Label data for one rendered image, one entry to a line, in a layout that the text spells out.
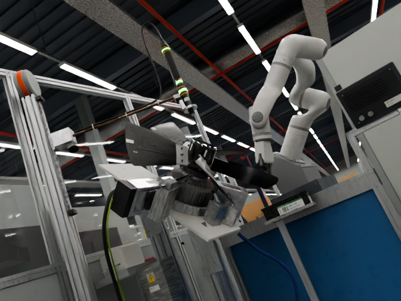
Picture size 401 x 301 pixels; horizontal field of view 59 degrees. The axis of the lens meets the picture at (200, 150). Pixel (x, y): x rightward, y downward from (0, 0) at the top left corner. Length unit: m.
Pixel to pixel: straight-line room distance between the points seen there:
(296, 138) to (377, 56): 1.43
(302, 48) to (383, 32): 1.69
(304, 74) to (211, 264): 1.05
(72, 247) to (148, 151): 0.56
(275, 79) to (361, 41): 1.83
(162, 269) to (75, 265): 0.38
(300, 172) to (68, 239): 1.21
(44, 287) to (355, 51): 2.83
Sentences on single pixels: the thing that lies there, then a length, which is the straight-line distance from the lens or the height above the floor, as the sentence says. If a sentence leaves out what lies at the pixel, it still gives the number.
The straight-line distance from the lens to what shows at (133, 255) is 1.79.
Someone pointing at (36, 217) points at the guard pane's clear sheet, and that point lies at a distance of 1.85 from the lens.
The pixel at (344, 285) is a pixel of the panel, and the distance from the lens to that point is 1.89.
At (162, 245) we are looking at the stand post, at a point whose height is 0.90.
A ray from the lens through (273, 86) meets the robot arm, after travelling 1.62.
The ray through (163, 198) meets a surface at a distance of 1.34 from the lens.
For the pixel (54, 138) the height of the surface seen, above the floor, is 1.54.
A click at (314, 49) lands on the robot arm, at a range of 1.78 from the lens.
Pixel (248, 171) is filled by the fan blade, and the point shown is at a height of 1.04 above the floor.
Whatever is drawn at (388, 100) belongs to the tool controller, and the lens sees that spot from 1.74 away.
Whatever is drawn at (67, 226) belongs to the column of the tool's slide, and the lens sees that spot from 1.72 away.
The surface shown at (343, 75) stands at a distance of 3.34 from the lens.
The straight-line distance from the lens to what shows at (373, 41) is 3.36.
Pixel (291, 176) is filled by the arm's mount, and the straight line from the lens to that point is 2.03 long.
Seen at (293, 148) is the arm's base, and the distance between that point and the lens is 2.10.
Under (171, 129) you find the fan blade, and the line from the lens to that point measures 1.76.
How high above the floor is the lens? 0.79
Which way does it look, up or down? 15 degrees up
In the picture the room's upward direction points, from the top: 22 degrees counter-clockwise
